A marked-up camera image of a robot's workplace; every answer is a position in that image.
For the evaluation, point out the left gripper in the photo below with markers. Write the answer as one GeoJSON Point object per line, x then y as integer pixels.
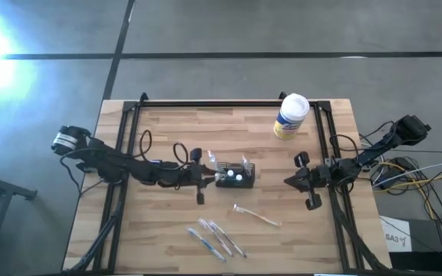
{"type": "Point", "coordinates": [195, 176]}

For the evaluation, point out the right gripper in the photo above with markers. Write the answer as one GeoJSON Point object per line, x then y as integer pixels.
{"type": "Point", "coordinates": [312, 177]}

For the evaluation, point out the blue toothbrush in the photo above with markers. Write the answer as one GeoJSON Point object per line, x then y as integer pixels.
{"type": "Point", "coordinates": [205, 244]}
{"type": "Point", "coordinates": [246, 164]}

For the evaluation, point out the orange toothbrush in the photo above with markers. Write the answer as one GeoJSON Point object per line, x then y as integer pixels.
{"type": "Point", "coordinates": [257, 215]}

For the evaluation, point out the purple toothbrush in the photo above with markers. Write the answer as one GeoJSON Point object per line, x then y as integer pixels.
{"type": "Point", "coordinates": [226, 238]}
{"type": "Point", "coordinates": [215, 236]}

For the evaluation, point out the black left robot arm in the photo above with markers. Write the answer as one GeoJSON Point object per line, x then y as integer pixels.
{"type": "Point", "coordinates": [109, 163]}

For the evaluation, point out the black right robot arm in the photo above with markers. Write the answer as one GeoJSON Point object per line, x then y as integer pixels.
{"type": "Point", "coordinates": [374, 151]}

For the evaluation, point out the Lysol wipes canister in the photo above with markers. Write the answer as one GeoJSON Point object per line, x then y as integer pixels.
{"type": "Point", "coordinates": [291, 115]}

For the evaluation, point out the white paper label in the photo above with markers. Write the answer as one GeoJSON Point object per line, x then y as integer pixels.
{"type": "Point", "coordinates": [395, 237]}

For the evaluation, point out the black equipment case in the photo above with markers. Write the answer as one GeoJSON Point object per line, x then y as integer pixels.
{"type": "Point", "coordinates": [436, 264]}

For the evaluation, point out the black aluminium table frame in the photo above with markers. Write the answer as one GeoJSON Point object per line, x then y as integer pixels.
{"type": "Point", "coordinates": [225, 104]}

